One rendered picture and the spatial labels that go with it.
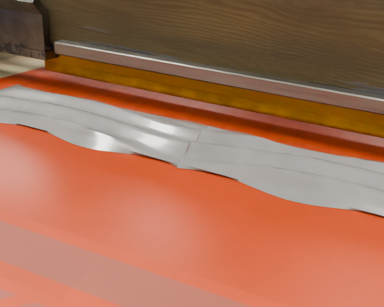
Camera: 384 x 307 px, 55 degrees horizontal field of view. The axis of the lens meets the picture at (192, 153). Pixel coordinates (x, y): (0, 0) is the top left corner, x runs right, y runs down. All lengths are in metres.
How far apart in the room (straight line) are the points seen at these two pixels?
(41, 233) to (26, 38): 0.22
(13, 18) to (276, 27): 0.22
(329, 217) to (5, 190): 0.16
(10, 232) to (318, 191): 0.15
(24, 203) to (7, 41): 0.21
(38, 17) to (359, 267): 0.29
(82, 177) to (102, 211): 0.03
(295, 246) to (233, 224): 0.03
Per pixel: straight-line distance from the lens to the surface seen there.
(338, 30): 0.27
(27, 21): 0.36
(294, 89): 0.27
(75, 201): 0.18
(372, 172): 0.24
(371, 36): 0.28
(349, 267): 0.17
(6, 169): 0.22
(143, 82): 0.33
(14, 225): 0.17
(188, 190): 0.19
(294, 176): 0.21
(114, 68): 0.34
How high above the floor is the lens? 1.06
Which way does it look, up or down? 26 degrees down
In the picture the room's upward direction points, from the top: 6 degrees clockwise
